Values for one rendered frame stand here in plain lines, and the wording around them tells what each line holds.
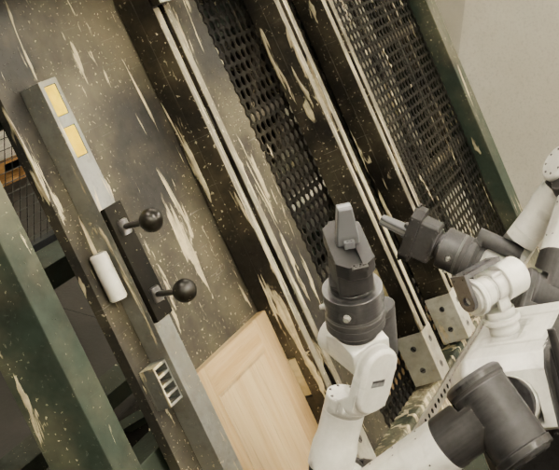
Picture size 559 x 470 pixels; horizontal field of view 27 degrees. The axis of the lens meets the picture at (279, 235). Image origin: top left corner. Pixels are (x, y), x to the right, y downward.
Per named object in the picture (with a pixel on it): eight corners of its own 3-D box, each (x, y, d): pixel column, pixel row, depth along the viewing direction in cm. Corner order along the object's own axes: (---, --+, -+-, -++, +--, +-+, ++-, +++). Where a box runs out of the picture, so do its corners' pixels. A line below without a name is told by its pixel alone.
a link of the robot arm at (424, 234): (404, 249, 249) (455, 272, 246) (390, 265, 241) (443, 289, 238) (424, 198, 244) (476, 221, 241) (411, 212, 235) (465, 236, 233)
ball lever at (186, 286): (147, 310, 189) (186, 306, 177) (137, 289, 188) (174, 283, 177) (166, 299, 190) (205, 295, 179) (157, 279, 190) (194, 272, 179)
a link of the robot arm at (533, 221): (504, 214, 236) (562, 136, 230) (542, 236, 240) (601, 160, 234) (519, 236, 227) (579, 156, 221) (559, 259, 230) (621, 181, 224)
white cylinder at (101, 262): (85, 259, 184) (107, 305, 185) (99, 255, 183) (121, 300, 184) (95, 254, 187) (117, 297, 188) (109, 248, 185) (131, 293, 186)
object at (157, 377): (157, 411, 188) (171, 407, 186) (138, 373, 187) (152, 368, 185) (168, 400, 191) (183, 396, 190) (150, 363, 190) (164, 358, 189)
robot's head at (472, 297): (521, 297, 194) (505, 255, 193) (486, 318, 189) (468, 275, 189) (496, 300, 199) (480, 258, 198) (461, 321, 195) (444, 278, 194)
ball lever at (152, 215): (116, 243, 187) (151, 235, 175) (105, 222, 186) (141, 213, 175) (134, 233, 189) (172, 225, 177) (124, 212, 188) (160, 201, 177)
